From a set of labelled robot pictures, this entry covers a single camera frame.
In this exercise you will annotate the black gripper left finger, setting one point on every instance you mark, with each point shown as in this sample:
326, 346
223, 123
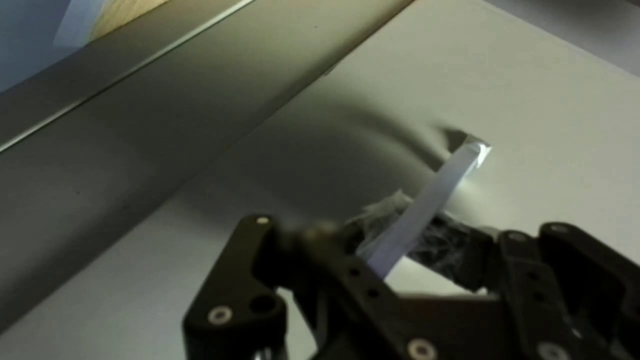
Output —
267, 272

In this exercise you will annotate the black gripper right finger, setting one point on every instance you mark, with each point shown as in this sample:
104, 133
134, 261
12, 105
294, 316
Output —
558, 295

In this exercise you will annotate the silver drawer handle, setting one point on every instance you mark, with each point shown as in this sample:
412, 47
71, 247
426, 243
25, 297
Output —
394, 224

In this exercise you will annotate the beige drawer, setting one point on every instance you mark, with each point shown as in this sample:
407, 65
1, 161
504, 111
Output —
546, 101

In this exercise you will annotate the beige vertical file cabinet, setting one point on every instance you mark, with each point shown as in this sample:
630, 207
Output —
200, 133

